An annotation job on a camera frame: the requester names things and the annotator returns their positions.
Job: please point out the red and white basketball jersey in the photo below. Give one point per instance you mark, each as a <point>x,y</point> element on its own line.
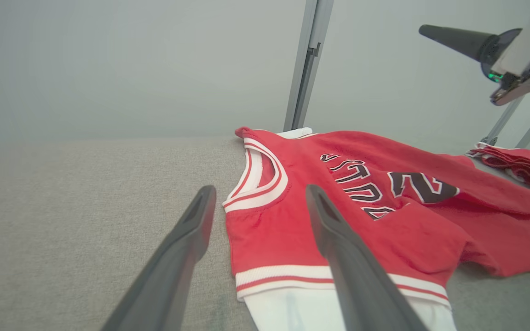
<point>292,239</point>

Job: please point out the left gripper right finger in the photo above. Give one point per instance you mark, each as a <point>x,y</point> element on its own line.
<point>357,276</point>

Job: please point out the grey partition post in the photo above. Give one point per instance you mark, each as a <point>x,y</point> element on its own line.
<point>308,55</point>

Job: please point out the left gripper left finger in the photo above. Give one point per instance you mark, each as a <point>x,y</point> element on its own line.
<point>173,266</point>

